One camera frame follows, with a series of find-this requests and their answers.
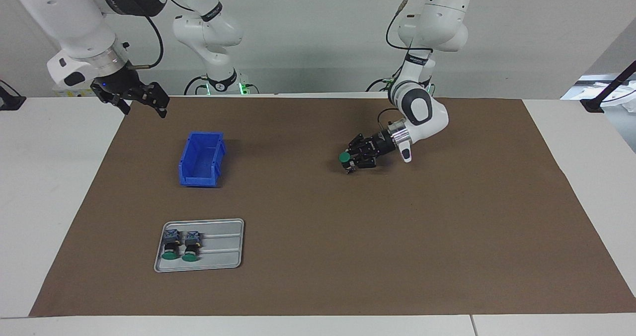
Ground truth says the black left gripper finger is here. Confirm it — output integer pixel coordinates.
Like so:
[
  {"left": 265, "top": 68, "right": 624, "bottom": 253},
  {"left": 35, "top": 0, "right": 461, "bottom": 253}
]
[
  {"left": 348, "top": 133, "right": 373, "bottom": 153},
  {"left": 346, "top": 156, "right": 377, "bottom": 174}
]

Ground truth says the black arm base cable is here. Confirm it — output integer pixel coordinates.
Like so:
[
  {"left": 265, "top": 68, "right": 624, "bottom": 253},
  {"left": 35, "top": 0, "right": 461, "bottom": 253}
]
[
  {"left": 366, "top": 63, "right": 400, "bottom": 92},
  {"left": 184, "top": 75, "right": 209, "bottom": 96}
]

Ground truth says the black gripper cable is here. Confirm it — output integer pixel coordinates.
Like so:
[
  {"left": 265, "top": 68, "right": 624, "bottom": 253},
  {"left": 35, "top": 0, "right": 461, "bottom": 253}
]
[
  {"left": 377, "top": 0, "right": 424, "bottom": 128},
  {"left": 124, "top": 0, "right": 202, "bottom": 71}
]

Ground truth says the brown table mat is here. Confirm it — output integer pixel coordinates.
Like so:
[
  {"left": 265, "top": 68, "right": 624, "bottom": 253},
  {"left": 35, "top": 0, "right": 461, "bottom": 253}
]
[{"left": 29, "top": 96, "right": 636, "bottom": 317}]

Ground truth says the white box with label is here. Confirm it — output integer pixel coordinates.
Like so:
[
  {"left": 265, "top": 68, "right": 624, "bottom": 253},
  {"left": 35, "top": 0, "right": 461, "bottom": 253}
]
[{"left": 52, "top": 80, "right": 97, "bottom": 98}]

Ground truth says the blue plastic storage bin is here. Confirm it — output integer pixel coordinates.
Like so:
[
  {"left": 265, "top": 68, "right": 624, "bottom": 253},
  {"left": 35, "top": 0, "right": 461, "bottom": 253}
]
[{"left": 178, "top": 131, "right": 227, "bottom": 188}]

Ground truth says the black camera stand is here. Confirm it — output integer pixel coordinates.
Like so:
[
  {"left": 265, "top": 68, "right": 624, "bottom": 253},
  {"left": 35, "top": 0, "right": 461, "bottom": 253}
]
[{"left": 580, "top": 60, "right": 636, "bottom": 113}]

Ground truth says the white sheet pile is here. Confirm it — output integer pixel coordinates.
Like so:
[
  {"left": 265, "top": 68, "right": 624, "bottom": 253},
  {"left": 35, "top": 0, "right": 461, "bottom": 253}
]
[{"left": 560, "top": 74, "right": 636, "bottom": 113}]

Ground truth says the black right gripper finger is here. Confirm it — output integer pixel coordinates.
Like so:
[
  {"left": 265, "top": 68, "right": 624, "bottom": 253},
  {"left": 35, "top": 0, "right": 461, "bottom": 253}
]
[
  {"left": 142, "top": 82, "right": 169, "bottom": 118},
  {"left": 107, "top": 97, "right": 131, "bottom": 115}
]

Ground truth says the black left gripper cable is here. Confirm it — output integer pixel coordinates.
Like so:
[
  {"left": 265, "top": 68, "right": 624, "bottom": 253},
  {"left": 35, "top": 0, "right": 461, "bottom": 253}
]
[{"left": 377, "top": 0, "right": 424, "bottom": 128}]

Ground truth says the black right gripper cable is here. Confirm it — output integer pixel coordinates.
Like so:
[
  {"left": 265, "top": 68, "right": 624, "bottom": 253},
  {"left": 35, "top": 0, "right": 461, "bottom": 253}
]
[{"left": 124, "top": 0, "right": 202, "bottom": 71}]

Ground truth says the grey metal tray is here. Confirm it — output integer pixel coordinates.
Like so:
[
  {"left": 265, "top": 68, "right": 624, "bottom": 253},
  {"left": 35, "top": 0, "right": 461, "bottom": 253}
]
[{"left": 154, "top": 219, "right": 245, "bottom": 273}]

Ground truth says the black table clamp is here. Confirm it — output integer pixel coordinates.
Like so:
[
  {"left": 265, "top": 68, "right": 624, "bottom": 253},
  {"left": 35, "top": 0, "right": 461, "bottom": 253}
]
[{"left": 0, "top": 80, "right": 26, "bottom": 111}]

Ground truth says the black right arm base cable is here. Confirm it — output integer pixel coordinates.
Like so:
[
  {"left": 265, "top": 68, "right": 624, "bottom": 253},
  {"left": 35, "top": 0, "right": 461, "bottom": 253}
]
[{"left": 184, "top": 75, "right": 209, "bottom": 96}]

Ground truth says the black left arm base cable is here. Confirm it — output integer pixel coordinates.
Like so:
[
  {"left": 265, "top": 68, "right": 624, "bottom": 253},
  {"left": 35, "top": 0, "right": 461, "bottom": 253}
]
[{"left": 366, "top": 63, "right": 400, "bottom": 92}]

